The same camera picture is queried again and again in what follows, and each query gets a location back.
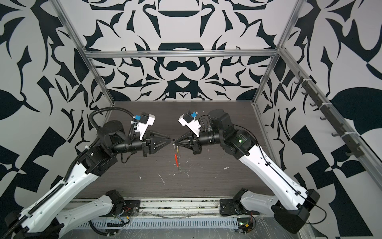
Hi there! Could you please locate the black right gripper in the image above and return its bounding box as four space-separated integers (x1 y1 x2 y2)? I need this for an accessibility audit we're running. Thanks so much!
176 128 227 155

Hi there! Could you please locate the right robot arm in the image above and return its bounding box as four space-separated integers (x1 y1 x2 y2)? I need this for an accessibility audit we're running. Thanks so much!
174 109 320 234

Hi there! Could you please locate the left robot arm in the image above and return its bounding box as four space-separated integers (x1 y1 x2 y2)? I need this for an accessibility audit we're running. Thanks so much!
2 120 171 239

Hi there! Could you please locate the small circuit board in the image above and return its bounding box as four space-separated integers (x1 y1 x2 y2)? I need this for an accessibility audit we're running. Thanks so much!
238 218 254 234

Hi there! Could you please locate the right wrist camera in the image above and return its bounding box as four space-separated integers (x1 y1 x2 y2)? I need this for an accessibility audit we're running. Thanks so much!
178 111 201 137

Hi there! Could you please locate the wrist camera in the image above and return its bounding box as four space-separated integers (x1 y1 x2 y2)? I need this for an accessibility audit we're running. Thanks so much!
178 111 201 137
131 112 155 141

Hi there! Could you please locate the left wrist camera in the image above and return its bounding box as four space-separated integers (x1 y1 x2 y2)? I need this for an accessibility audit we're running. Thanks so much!
131 112 155 141

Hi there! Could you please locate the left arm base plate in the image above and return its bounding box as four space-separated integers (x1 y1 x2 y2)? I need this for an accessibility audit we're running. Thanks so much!
117 200 141 217

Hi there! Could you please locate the black corrugated cable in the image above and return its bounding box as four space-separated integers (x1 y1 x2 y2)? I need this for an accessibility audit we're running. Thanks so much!
89 107 135 130

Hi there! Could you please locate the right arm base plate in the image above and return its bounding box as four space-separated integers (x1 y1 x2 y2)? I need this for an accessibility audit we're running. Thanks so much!
219 199 247 217

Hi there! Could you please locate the slotted cable duct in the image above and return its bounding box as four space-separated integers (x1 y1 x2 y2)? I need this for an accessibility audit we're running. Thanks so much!
93 218 239 230

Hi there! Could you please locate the wall hook rack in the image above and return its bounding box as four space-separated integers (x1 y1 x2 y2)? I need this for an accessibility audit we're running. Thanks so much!
296 72 365 158

